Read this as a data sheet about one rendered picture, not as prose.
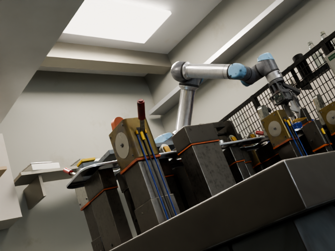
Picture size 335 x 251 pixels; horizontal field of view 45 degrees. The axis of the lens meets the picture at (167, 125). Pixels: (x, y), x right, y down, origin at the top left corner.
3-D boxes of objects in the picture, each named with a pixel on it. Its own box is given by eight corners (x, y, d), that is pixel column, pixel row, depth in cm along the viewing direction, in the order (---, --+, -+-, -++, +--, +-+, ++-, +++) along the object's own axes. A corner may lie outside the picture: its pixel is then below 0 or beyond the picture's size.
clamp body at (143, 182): (174, 248, 95) (126, 113, 107) (146, 260, 106) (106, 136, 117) (201, 239, 100) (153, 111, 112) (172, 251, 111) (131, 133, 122)
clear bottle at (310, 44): (325, 65, 246) (310, 39, 252) (317, 71, 250) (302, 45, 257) (331, 65, 250) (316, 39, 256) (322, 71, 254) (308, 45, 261)
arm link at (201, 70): (162, 58, 220) (243, 58, 190) (175, 61, 229) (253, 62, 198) (160, 79, 221) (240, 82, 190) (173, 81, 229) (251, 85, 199)
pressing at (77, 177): (87, 164, 111) (85, 159, 111) (62, 191, 127) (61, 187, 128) (351, 121, 193) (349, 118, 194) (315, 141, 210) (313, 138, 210)
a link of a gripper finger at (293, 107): (292, 119, 189) (283, 103, 192) (300, 118, 193) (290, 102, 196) (297, 116, 187) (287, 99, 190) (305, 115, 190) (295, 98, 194)
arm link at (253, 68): (233, 72, 205) (251, 61, 199) (243, 75, 214) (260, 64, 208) (239, 86, 203) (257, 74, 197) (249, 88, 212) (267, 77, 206)
